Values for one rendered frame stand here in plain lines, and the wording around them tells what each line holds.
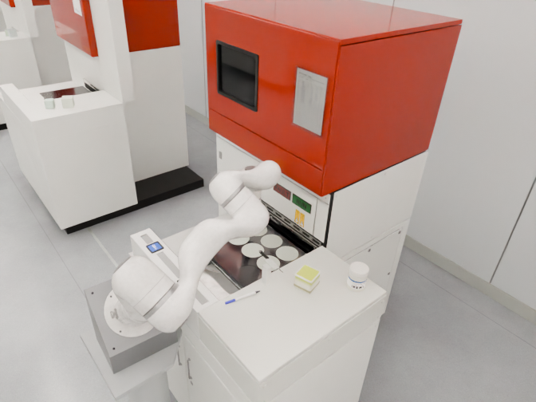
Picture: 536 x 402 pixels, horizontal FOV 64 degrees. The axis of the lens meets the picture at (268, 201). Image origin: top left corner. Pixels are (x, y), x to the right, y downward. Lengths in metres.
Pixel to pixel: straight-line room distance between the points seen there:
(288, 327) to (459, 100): 1.99
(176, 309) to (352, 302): 0.71
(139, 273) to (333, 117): 0.83
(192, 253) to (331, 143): 0.67
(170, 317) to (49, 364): 1.72
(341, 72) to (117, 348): 1.18
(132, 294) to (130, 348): 0.44
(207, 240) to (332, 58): 0.72
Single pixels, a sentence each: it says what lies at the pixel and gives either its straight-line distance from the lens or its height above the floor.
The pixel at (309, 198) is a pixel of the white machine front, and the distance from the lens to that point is 1.82.
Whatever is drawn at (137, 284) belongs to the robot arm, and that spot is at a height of 1.33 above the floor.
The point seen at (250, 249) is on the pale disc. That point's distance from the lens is 1.91.
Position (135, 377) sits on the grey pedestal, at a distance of 1.62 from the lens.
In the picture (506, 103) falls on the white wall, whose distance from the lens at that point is 2.90.
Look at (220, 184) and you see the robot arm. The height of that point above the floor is 1.44.
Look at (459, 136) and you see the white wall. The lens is 3.07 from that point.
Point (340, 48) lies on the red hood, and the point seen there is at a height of 1.79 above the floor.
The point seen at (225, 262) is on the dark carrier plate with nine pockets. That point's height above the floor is 0.90.
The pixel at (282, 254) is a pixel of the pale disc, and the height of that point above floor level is 0.90.
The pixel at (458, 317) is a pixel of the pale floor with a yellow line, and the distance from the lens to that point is 3.17.
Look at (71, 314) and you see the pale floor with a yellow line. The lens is 3.05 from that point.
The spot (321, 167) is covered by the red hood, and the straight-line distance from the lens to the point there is 1.63.
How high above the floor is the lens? 2.12
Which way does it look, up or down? 33 degrees down
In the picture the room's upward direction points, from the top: 3 degrees clockwise
